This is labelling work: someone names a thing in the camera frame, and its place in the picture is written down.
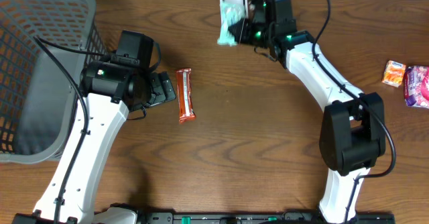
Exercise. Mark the orange snack bar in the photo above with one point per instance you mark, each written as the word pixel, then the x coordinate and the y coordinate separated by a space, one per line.
pixel 186 111

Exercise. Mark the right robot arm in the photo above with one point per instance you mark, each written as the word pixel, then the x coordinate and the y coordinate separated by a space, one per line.
pixel 353 133

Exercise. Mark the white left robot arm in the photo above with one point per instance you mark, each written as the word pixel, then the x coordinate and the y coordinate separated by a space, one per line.
pixel 108 93

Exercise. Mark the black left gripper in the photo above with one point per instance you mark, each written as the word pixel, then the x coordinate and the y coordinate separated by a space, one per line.
pixel 161 90

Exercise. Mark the small orange tissue pack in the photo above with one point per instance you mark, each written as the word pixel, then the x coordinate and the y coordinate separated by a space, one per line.
pixel 394 73

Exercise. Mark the grey plastic basket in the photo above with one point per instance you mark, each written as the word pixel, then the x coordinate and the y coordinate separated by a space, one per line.
pixel 45 44

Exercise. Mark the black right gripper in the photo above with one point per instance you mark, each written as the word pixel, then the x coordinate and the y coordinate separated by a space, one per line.
pixel 242 37

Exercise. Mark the purple noodle packet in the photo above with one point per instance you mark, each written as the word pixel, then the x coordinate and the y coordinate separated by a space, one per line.
pixel 416 86

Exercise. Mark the teal wet wipes pack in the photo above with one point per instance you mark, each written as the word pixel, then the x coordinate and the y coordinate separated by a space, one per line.
pixel 231 13

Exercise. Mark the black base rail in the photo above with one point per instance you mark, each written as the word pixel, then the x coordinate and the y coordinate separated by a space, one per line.
pixel 304 217

